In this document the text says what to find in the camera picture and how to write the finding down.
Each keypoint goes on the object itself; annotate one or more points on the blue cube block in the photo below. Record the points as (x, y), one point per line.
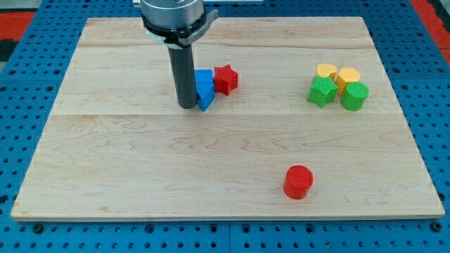
(204, 76)

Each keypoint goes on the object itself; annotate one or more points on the yellow heart block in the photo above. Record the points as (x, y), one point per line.
(326, 70)

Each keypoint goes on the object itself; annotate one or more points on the red star block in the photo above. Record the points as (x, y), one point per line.
(225, 79)

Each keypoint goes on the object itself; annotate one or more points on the green star block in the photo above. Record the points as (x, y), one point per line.
(322, 91)

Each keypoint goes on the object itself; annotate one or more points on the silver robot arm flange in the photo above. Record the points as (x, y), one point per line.
(176, 23)

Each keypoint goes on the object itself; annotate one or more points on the yellow hexagon block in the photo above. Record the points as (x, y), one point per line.
(345, 76)

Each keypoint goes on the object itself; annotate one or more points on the green cylinder block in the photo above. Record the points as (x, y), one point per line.
(355, 96)

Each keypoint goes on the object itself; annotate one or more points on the light wooden board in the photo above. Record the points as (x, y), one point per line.
(117, 146)

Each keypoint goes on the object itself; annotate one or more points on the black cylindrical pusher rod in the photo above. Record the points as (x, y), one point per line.
(184, 76)

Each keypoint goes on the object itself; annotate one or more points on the red cylinder block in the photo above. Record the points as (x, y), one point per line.
(298, 180)

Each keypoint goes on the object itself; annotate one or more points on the blue triangle block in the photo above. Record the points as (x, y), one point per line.
(205, 94)

